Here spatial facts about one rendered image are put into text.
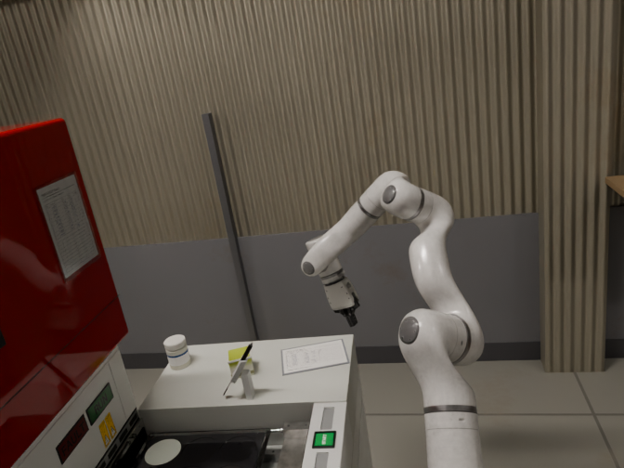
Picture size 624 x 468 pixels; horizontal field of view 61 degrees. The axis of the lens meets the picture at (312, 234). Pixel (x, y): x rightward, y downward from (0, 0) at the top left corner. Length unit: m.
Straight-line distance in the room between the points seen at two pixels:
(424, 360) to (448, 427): 0.15
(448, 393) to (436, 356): 0.09
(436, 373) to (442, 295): 0.22
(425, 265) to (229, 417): 0.72
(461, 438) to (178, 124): 2.40
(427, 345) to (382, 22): 1.93
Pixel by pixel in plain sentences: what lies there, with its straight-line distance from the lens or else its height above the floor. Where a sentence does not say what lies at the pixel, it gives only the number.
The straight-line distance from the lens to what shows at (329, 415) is 1.50.
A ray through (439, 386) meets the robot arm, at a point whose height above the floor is 1.12.
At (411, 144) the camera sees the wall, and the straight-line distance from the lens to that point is 2.88.
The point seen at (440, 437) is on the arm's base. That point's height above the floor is 1.04.
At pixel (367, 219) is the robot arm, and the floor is 1.36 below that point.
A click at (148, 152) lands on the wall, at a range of 3.28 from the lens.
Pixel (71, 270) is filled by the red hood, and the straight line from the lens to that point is 1.36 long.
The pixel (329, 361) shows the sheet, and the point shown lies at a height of 0.97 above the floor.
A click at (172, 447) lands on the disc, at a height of 0.90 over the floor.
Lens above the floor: 1.88
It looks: 19 degrees down
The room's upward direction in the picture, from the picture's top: 9 degrees counter-clockwise
